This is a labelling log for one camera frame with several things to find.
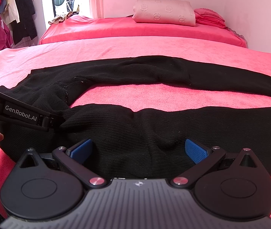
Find black knit pants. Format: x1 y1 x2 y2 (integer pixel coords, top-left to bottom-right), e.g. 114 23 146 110
0 55 271 179

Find pink bedsheet near bed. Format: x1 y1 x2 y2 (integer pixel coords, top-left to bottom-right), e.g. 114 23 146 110
0 36 271 222

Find hanging clothes on rack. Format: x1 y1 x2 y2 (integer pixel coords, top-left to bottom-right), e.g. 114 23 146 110
0 0 38 50

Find beige cloth on bed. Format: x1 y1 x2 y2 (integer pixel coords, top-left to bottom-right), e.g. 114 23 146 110
48 11 79 25

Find pink far bed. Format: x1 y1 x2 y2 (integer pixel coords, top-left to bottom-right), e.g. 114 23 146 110
39 15 248 48

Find light pink folded quilt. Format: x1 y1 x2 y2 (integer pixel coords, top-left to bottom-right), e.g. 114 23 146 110
132 0 196 26

